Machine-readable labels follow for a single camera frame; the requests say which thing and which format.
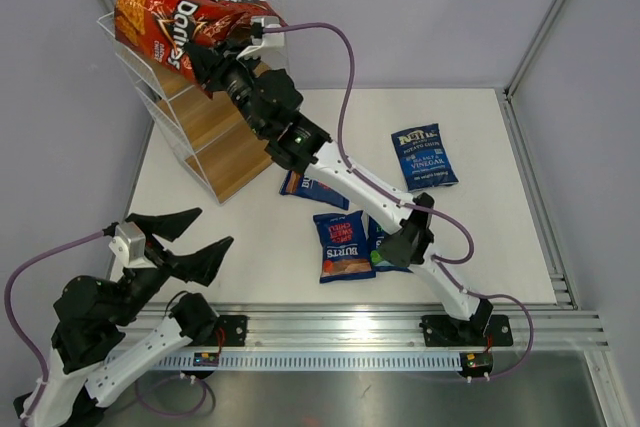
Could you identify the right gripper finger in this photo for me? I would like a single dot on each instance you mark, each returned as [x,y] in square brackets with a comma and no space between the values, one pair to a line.
[237,37]
[204,62]

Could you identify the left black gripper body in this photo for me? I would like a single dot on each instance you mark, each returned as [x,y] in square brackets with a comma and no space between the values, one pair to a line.
[158,265]

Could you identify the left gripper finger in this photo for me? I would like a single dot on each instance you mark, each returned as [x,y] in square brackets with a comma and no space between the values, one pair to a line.
[167,226]
[203,266]

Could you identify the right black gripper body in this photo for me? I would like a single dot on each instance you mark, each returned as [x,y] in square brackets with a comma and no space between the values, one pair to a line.
[235,75]

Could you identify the blue Burts chilli bag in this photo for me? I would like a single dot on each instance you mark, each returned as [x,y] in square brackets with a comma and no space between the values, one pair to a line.
[301,186]
[345,252]

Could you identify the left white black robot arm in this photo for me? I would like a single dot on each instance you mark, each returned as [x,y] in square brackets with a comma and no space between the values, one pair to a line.
[77,383]

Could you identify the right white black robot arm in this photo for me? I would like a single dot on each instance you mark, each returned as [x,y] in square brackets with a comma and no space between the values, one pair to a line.
[270,105]

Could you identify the blue Kettle vinegar chips bag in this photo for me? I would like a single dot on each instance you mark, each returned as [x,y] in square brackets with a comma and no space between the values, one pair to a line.
[422,157]

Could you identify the blue Burts vinegar bag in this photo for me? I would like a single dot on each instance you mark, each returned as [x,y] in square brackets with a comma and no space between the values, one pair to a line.
[388,252]

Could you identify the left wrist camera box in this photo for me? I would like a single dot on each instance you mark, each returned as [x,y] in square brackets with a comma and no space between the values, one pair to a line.
[128,246]

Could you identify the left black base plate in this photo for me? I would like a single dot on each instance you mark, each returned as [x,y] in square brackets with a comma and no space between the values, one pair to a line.
[229,330]

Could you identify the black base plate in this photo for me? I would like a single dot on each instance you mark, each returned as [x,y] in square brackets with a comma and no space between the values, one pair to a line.
[444,331]
[229,330]

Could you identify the aluminium mounting rail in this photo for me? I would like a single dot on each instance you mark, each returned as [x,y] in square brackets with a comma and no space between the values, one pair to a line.
[391,327]

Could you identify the white slotted cable duct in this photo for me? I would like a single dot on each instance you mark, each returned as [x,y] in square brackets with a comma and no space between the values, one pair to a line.
[200,361]

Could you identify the right aluminium frame post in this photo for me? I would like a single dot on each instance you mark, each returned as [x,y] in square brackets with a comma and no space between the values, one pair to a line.
[534,47]

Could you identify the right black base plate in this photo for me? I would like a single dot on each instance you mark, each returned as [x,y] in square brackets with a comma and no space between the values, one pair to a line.
[444,331]

